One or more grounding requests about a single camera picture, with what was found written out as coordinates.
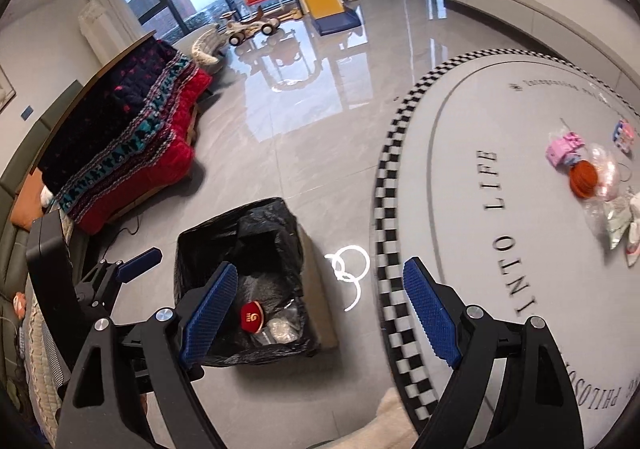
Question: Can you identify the beige ride-on toy car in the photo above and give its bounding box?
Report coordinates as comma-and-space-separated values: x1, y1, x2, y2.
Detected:
220, 12, 281, 47

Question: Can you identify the wicker basket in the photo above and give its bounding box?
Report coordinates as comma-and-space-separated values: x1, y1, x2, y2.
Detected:
191, 24, 226, 67

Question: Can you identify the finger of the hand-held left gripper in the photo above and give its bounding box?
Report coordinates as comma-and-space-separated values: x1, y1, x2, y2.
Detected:
116, 248, 164, 284

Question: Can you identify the red quilt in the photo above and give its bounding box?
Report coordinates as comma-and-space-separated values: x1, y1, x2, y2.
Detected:
75, 69, 213, 235

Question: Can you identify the red round lid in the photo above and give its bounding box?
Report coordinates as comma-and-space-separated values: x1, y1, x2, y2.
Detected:
241, 300, 266, 332

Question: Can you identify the clear wrapper with white filling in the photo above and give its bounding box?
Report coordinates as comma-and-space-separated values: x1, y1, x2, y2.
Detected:
252, 311, 306, 345

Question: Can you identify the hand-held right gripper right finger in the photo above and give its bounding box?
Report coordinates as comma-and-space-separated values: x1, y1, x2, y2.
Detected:
402, 257, 586, 449

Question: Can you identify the dark patterned knit blanket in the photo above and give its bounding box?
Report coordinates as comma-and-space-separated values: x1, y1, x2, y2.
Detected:
37, 36, 201, 225

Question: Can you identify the cardboard bin with black liner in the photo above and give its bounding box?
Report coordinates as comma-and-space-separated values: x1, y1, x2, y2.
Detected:
173, 196, 340, 367

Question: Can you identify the quilted beige pad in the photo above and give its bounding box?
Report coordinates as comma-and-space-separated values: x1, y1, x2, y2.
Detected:
20, 279, 71, 425

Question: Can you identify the white and pink wrapper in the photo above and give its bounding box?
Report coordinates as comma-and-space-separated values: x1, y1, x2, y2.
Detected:
625, 194, 640, 267

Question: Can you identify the framed wall picture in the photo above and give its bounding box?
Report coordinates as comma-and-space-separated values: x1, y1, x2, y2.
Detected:
0, 64, 16, 110

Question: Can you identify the green sofa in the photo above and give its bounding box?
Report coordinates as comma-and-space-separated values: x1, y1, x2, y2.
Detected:
0, 79, 86, 290

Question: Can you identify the black cable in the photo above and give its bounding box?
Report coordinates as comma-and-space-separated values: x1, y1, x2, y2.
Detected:
97, 216, 143, 262

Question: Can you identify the small orange ball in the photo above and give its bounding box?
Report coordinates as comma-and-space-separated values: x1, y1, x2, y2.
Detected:
569, 162, 601, 200

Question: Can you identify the oval table with checkered edge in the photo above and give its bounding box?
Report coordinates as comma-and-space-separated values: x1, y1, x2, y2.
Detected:
370, 48, 640, 449

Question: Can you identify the orange cushion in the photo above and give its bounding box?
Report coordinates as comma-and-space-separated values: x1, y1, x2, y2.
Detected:
10, 176, 48, 230

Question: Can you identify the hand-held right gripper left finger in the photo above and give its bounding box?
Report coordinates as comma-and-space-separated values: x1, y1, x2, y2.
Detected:
55, 261, 239, 449

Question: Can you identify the pink plastic toy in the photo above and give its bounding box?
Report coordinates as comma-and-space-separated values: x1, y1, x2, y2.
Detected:
546, 130, 586, 173

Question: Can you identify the clear plastic bag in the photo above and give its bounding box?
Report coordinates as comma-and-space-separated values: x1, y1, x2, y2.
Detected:
582, 143, 626, 202

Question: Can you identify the small pink and blue item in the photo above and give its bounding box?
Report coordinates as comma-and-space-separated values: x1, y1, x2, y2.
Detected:
610, 120, 637, 152

